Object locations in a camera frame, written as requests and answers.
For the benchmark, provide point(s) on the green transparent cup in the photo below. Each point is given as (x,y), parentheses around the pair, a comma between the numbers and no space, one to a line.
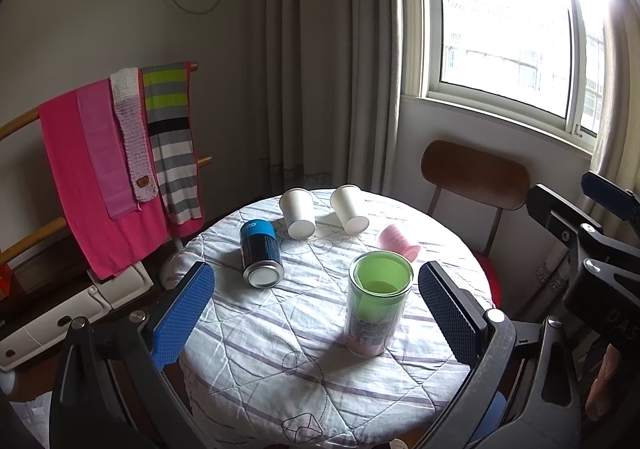
(377,299)

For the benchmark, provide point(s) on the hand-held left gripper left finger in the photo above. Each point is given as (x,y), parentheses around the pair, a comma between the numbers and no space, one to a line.
(182,311)

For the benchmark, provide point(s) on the person's right hand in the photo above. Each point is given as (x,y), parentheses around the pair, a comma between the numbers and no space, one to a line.
(604,379)

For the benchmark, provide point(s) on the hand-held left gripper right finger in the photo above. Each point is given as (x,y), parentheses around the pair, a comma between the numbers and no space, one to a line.
(447,311)

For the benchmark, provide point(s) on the pink plastic cup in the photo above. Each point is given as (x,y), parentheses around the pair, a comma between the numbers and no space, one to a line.
(395,239)

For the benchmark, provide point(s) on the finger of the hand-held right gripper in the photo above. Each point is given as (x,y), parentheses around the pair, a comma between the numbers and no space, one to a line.
(607,194)
(555,211)

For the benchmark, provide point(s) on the brown wooden chair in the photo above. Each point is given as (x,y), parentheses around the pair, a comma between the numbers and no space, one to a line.
(475,176)

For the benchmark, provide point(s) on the red seat cushion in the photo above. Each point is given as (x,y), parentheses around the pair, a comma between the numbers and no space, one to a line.
(490,276)

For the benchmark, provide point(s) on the beige curtain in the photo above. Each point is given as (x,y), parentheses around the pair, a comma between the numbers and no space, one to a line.
(325,54)

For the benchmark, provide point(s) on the hot pink towel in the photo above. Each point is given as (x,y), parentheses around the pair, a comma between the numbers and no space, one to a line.
(75,189)

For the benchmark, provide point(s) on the white paper cup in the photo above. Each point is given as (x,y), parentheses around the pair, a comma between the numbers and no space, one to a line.
(297,211)
(347,206)

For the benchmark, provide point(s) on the pink white knitted scarf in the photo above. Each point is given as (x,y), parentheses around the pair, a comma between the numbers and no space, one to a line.
(132,129)

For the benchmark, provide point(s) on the striped quilted tablecloth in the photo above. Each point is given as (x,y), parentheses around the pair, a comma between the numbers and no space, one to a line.
(300,329)

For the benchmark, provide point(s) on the blue metal can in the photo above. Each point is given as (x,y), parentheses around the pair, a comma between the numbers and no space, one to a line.
(260,249)

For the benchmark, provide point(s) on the wooden towel rack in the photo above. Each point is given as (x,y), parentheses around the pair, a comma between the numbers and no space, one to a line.
(20,121)

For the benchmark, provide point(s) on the grey striped scarf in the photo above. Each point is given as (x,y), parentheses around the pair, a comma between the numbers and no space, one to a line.
(172,139)

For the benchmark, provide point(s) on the light pink towel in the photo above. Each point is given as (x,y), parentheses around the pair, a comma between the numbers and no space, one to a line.
(105,149)

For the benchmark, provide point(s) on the white framed window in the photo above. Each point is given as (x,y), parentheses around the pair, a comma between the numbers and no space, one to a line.
(505,19)

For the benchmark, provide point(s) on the white plastic box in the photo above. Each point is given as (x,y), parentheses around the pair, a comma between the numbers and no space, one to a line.
(122,284)

